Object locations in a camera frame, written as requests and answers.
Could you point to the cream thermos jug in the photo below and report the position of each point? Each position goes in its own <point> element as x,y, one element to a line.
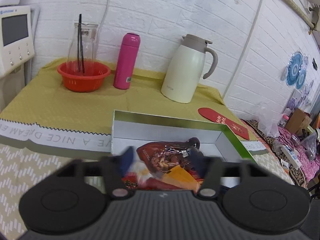
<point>186,67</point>

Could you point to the white power strip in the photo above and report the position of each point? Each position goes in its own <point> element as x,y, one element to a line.
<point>291,156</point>

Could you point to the yellow table cloth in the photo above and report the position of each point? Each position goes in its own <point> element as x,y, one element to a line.
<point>45,101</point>

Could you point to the orange yellow snack packet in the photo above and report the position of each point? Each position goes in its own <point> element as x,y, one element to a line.
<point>179,177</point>

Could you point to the green cardboard box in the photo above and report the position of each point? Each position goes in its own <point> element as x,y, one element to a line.
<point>137,129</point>

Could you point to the black straw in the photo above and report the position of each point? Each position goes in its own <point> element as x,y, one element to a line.
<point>80,52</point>

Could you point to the pink thermos bottle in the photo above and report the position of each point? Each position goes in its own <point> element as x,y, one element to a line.
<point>126,61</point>

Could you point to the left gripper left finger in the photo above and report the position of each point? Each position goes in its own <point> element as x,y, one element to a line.
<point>113,169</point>

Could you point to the red envelope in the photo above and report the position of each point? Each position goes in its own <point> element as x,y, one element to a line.
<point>215,117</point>

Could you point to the dark brown snack packet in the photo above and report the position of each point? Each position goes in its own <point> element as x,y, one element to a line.
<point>160,157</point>

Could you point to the glass carafe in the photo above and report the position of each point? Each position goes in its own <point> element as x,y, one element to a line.
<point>83,49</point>

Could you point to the patterned tablecloth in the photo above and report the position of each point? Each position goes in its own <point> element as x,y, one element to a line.
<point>30,153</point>

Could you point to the red plastic basket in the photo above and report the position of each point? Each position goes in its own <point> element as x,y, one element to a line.
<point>83,83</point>

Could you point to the red sausage packet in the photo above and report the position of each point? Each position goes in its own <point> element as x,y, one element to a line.
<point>139,177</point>

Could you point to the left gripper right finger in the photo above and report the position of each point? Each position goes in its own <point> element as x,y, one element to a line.
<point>210,169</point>

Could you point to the white water dispenser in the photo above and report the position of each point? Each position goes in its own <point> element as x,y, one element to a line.
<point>18,27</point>

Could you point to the blue paper fan decoration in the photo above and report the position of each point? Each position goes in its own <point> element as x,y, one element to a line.
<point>294,74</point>

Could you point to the brown cardboard box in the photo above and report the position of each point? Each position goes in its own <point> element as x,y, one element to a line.
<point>298,121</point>

